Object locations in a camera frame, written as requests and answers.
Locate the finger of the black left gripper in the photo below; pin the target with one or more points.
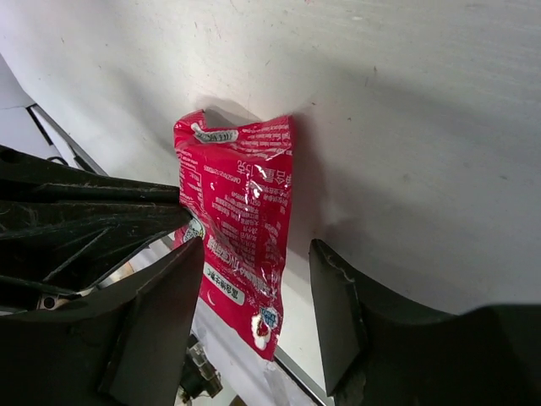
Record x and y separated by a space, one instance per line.
28 178
65 248

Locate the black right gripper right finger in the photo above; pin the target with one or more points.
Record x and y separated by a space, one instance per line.
380 348

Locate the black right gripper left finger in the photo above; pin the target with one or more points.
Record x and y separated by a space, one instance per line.
122 345

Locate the pink square snack packet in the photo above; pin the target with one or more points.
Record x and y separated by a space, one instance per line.
237 184

